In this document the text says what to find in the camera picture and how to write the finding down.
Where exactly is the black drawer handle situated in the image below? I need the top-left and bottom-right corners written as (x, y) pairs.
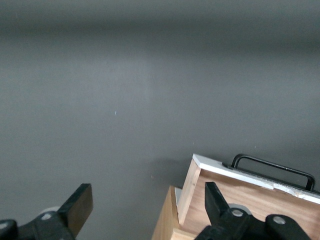
top-left (231, 153), bottom-right (316, 193)

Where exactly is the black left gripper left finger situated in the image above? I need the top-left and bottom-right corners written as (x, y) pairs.
top-left (58, 183), bottom-right (94, 237)

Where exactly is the wooden drawer cabinet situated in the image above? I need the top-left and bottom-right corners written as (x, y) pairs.
top-left (151, 185), bottom-right (201, 240)

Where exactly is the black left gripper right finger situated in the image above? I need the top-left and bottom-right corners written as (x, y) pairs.
top-left (204, 181), bottom-right (251, 227)

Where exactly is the white-fronted wooden drawer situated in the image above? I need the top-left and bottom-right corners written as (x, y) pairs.
top-left (178, 153), bottom-right (320, 240)

